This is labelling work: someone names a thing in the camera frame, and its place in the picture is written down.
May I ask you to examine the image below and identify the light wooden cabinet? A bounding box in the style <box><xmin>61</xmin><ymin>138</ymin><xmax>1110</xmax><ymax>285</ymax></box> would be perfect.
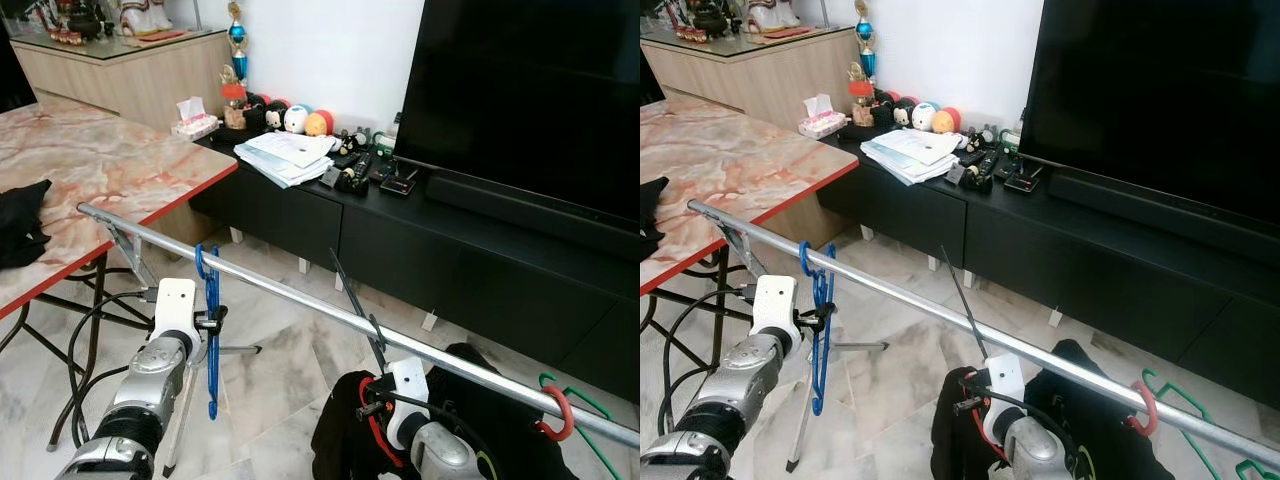
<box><xmin>8</xmin><ymin>28</ymin><xmax>236</xmax><ymax>133</ymax></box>
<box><xmin>640</xmin><ymin>25</ymin><xmax>861</xmax><ymax>131</ymax></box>

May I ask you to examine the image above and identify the blue and gold trophy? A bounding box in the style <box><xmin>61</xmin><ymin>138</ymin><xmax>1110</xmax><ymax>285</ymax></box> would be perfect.
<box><xmin>853</xmin><ymin>0</ymin><xmax>878</xmax><ymax>81</ymax></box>
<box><xmin>225</xmin><ymin>0</ymin><xmax>249</xmax><ymax>83</ymax></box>

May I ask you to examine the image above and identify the green plastic hanger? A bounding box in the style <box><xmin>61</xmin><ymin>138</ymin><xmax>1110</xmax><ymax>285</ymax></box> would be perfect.
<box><xmin>538</xmin><ymin>372</ymin><xmax>626</xmax><ymax>480</ymax></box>
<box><xmin>1140</xmin><ymin>368</ymin><xmax>1280</xmax><ymax>480</ymax></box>

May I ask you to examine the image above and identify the clear jar red lid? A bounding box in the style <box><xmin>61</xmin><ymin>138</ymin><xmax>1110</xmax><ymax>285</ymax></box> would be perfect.
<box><xmin>850</xmin><ymin>78</ymin><xmax>877</xmax><ymax>128</ymax></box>
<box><xmin>222</xmin><ymin>82</ymin><xmax>249</xmax><ymax>131</ymax></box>

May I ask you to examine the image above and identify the large black television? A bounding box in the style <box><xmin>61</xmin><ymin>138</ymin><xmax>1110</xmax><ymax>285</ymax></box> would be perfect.
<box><xmin>1018</xmin><ymin>0</ymin><xmax>1280</xmax><ymax>226</ymax></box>
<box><xmin>393</xmin><ymin>0</ymin><xmax>641</xmax><ymax>223</ymax></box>

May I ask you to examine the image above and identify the white robed porcelain figurine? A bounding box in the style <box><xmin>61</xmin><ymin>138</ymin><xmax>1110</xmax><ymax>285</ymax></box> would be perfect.
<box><xmin>120</xmin><ymin>0</ymin><xmax>173</xmax><ymax>36</ymax></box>
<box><xmin>745</xmin><ymin>0</ymin><xmax>799</xmax><ymax>33</ymax></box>

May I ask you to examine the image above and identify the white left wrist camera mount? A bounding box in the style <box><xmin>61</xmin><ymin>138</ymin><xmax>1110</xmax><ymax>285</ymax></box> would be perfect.
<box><xmin>150</xmin><ymin>278</ymin><xmax>203</xmax><ymax>351</ymax></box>
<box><xmin>750</xmin><ymin>275</ymin><xmax>801</xmax><ymax>351</ymax></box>

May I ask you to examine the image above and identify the blue plastic hanger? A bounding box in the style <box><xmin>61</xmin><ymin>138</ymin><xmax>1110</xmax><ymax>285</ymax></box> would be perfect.
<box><xmin>797</xmin><ymin>241</ymin><xmax>839</xmax><ymax>417</ymax></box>
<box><xmin>194</xmin><ymin>243</ymin><xmax>226</xmax><ymax>421</ymax></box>

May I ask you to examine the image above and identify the dark glass display cabinet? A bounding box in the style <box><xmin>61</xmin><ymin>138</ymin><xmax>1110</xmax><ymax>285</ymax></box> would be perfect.
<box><xmin>0</xmin><ymin>20</ymin><xmax>41</xmax><ymax>113</ymax></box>

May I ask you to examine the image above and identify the silver metal clothes rack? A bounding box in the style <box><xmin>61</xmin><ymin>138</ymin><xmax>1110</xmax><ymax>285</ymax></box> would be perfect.
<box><xmin>688</xmin><ymin>198</ymin><xmax>1280</xmax><ymax>473</ymax></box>
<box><xmin>78</xmin><ymin>202</ymin><xmax>641</xmax><ymax>479</ymax></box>

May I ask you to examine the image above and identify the pink tissue pack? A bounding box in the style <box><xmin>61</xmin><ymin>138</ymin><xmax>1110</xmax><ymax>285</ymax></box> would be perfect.
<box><xmin>797</xmin><ymin>95</ymin><xmax>849</xmax><ymax>139</ymax></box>
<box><xmin>170</xmin><ymin>97</ymin><xmax>221</xmax><ymax>141</ymax></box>

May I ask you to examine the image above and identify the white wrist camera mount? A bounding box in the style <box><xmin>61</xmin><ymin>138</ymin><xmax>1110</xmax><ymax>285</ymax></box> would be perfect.
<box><xmin>385</xmin><ymin>357</ymin><xmax>433</xmax><ymax>451</ymax></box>
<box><xmin>750</xmin><ymin>275</ymin><xmax>801</xmax><ymax>351</ymax></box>
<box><xmin>983</xmin><ymin>352</ymin><xmax>1029</xmax><ymax>446</ymax></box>
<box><xmin>150</xmin><ymin>278</ymin><xmax>203</xmax><ymax>351</ymax></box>

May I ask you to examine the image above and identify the black tape dispenser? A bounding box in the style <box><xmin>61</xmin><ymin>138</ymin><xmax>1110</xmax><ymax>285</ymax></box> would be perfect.
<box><xmin>963</xmin><ymin>158</ymin><xmax>999</xmax><ymax>193</ymax></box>
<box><xmin>340</xmin><ymin>160</ymin><xmax>377</xmax><ymax>195</ymax></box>

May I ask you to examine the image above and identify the marble pattern folding table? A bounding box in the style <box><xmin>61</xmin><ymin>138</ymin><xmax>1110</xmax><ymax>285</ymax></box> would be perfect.
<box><xmin>640</xmin><ymin>95</ymin><xmax>861</xmax><ymax>441</ymax></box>
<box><xmin>0</xmin><ymin>95</ymin><xmax>239</xmax><ymax>451</ymax></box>

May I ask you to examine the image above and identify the black logo polo shirt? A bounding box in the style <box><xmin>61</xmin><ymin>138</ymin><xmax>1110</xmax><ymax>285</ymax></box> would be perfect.
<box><xmin>1025</xmin><ymin>338</ymin><xmax>1176</xmax><ymax>480</ymax></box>
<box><xmin>0</xmin><ymin>180</ymin><xmax>53</xmax><ymax>269</ymax></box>
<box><xmin>640</xmin><ymin>176</ymin><xmax>669</xmax><ymax>261</ymax></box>
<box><xmin>430</xmin><ymin>342</ymin><xmax>566</xmax><ymax>480</ymax></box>

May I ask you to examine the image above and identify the black plastic hanger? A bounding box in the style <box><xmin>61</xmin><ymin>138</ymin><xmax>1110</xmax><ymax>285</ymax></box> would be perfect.
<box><xmin>328</xmin><ymin>248</ymin><xmax>393</xmax><ymax>376</ymax></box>
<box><xmin>938</xmin><ymin>245</ymin><xmax>991</xmax><ymax>361</ymax></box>

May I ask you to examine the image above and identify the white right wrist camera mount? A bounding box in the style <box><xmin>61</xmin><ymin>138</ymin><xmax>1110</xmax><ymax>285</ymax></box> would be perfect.
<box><xmin>983</xmin><ymin>352</ymin><xmax>1029</xmax><ymax>446</ymax></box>
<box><xmin>385</xmin><ymin>357</ymin><xmax>433</xmax><ymax>451</ymax></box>

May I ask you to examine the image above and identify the red plastic hanger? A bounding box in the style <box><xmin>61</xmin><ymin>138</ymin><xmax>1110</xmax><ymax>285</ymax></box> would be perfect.
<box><xmin>1125</xmin><ymin>378</ymin><xmax>1161</xmax><ymax>438</ymax></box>
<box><xmin>533</xmin><ymin>385</ymin><xmax>577</xmax><ymax>443</ymax></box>

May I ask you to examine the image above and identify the black soundbar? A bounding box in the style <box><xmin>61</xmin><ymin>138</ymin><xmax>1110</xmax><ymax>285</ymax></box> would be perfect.
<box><xmin>1048</xmin><ymin>170</ymin><xmax>1280</xmax><ymax>266</ymax></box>
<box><xmin>425</xmin><ymin>172</ymin><xmax>641</xmax><ymax>263</ymax></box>

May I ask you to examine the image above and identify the dark incense pot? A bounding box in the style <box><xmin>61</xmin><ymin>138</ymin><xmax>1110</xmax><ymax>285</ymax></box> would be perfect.
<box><xmin>58</xmin><ymin>0</ymin><xmax>106</xmax><ymax>41</ymax></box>
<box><xmin>690</xmin><ymin>0</ymin><xmax>736</xmax><ymax>36</ymax></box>

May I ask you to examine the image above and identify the black TV console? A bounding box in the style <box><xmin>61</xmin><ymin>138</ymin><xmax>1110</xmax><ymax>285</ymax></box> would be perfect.
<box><xmin>815</xmin><ymin>128</ymin><xmax>1280</xmax><ymax>409</ymax></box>
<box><xmin>190</xmin><ymin>130</ymin><xmax>641</xmax><ymax>406</ymax></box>

